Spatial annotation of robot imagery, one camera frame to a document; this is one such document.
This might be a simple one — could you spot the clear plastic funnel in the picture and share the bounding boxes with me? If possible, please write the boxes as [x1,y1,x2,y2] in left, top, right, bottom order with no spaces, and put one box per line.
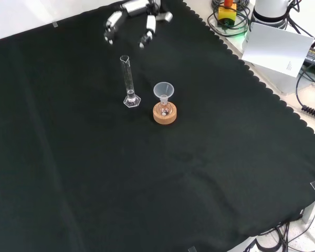
[153,82,175,103]

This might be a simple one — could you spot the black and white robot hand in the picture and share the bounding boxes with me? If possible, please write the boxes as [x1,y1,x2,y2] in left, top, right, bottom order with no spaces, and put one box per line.
[103,0,173,49]

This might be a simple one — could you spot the clear glass graduated cylinder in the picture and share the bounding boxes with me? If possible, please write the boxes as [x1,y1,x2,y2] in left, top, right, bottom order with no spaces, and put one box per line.
[120,54,142,109]

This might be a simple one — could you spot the grey metal bracket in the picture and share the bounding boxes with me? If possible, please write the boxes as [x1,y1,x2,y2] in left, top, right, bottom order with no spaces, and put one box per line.
[301,195,315,224]

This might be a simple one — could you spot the black floor cables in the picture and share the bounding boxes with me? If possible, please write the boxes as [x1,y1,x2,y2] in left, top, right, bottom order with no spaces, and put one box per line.
[243,219,315,252]

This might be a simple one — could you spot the black cloth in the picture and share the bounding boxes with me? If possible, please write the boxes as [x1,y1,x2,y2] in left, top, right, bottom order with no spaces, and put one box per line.
[0,0,315,252]

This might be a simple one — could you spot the cork ring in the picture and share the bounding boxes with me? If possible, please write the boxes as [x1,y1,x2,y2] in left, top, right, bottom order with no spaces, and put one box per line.
[152,102,178,126]

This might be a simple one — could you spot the black cable with ribbed plug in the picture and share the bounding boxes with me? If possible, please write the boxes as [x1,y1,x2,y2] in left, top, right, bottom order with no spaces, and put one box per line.
[295,62,315,119]

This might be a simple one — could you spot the black and green cable loop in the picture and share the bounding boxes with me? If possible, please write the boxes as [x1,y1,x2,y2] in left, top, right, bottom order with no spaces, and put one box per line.
[206,0,253,38]

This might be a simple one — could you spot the round-bottom glass flask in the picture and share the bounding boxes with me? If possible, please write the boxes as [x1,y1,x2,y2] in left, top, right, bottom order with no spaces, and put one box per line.
[159,96,172,118]

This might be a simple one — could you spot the white box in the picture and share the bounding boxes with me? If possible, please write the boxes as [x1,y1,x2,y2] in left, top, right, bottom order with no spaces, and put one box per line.
[243,59,303,96]

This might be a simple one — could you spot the yellow stop button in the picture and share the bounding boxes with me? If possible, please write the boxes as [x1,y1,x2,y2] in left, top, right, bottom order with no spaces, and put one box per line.
[217,0,238,27]

